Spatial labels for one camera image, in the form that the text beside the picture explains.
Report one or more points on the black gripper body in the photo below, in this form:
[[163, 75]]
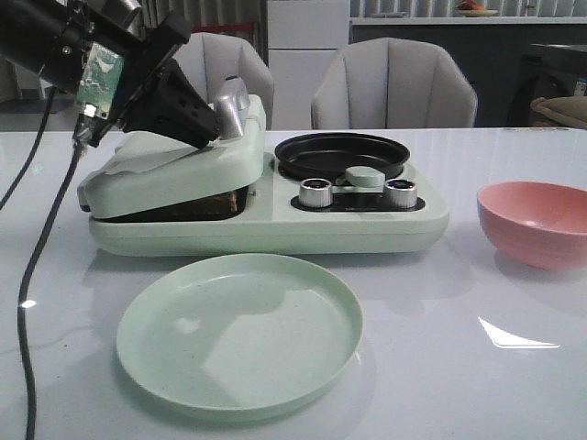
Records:
[[144, 57]]

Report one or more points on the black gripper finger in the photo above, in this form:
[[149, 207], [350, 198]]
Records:
[[169, 106]]

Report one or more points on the mint green sandwich maker lid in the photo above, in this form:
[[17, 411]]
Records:
[[149, 171]]

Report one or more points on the bread slice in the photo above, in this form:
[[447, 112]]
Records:
[[217, 207]]

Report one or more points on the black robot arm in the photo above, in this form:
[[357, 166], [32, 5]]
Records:
[[52, 40]]

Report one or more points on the mint green breakfast maker base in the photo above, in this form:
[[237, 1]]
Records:
[[273, 221]]

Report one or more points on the left grey upholstered chair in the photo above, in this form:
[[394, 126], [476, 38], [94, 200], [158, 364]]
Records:
[[207, 59]]

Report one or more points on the grey upholstered chair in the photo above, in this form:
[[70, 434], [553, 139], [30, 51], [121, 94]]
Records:
[[388, 83], [207, 59]]

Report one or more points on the white refrigerator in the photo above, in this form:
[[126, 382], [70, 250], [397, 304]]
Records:
[[303, 36]]

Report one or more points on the black round frying pan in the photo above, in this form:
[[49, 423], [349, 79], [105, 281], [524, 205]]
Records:
[[328, 155]]

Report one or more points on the left silver control knob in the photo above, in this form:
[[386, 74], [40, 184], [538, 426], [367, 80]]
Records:
[[315, 193]]

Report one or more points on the silver control knob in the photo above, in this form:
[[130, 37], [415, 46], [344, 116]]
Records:
[[400, 194], [315, 193]]

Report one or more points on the right grey upholstered chair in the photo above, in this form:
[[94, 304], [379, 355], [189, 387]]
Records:
[[388, 83]]

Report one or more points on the right silver control knob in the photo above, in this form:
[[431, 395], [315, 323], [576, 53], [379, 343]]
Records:
[[400, 194]]

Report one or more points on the mint green round plate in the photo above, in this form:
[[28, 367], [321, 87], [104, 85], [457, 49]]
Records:
[[240, 337]]

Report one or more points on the fruit plate on counter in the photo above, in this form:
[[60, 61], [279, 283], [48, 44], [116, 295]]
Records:
[[470, 8]]

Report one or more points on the dark grey kitchen counter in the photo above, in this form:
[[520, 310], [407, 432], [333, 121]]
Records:
[[494, 53]]

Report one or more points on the pink bowl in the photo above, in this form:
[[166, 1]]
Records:
[[540, 224]]

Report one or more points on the beige sofa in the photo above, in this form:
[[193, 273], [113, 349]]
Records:
[[560, 112]]

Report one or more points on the green circuit board camera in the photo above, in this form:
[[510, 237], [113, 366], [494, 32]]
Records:
[[101, 74]]

